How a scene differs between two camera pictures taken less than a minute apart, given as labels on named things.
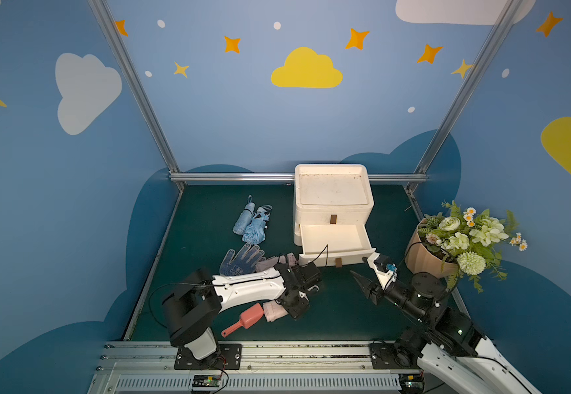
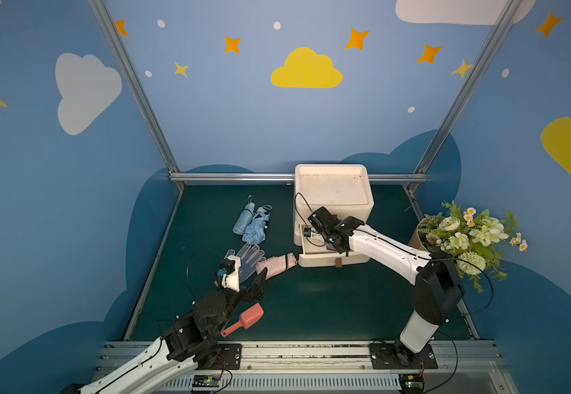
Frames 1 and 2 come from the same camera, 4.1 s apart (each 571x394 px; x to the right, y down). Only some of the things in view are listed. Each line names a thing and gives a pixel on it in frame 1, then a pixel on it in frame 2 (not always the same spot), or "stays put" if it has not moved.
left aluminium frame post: [139, 90] stays put
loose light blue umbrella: [255, 232] stays put
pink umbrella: [289, 259] stays put
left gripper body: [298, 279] → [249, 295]
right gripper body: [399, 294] → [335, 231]
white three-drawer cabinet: [332, 205] stays put
